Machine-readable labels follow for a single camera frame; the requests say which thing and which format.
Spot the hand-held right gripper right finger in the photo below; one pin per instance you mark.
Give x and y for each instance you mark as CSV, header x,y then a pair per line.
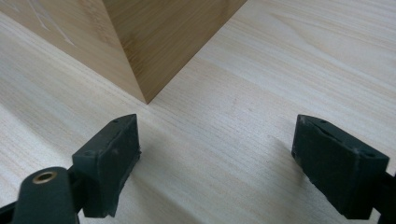
x,y
339,168

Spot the light wooden box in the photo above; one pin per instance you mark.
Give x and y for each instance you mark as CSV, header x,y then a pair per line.
x,y
146,46

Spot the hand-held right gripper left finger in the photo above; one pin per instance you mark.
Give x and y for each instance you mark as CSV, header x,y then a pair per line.
x,y
106,168

